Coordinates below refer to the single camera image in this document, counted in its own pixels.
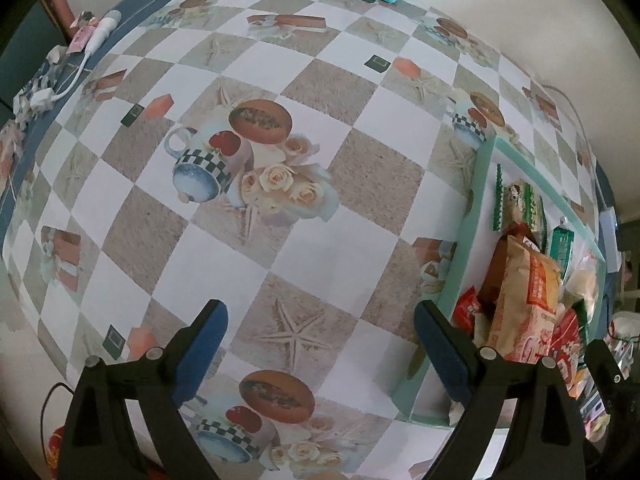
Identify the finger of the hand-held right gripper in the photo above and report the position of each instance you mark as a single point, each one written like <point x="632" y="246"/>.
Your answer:
<point x="605" y="365"/>

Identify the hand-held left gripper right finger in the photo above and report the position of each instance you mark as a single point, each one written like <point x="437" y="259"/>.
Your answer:
<point x="445" y="355"/>

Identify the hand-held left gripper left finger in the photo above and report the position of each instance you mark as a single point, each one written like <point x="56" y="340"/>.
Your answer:
<point x="200" y="355"/>

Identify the red snack packet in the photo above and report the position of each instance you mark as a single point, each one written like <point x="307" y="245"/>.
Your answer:
<point x="565" y="345"/>

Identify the small red candy packet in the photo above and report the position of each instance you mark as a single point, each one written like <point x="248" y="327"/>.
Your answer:
<point x="467" y="310"/>

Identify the round bun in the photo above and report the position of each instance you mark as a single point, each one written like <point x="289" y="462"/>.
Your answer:
<point x="582" y="285"/>

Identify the orange snack packet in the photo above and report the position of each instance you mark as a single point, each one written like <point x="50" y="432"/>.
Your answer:
<point x="527" y="305"/>

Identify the brown milk biscuit packet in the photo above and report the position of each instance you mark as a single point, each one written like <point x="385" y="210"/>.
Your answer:
<point x="502" y="265"/>

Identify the teal cardboard tray box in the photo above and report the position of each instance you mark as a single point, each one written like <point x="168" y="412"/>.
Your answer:
<point x="465" y="240"/>

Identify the dark green snack packet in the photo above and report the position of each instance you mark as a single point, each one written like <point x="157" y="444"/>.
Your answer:
<point x="562" y="247"/>

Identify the green striped cracker packet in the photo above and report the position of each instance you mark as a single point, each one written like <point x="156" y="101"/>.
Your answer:
<point x="517" y="200"/>

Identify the white power strip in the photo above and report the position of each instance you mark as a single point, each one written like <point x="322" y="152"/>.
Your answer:
<point x="607" y="230"/>

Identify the red plastic bag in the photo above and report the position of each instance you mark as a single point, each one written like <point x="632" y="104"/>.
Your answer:
<point x="55" y="452"/>

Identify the checked printed tablecloth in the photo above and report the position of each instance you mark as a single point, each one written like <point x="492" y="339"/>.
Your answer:
<point x="350" y="110"/>

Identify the small pink sachet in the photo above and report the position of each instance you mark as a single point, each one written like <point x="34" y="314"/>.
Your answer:
<point x="82" y="35"/>

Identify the brown wooden rail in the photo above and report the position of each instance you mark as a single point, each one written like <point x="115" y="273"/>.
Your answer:
<point x="59" y="10"/>

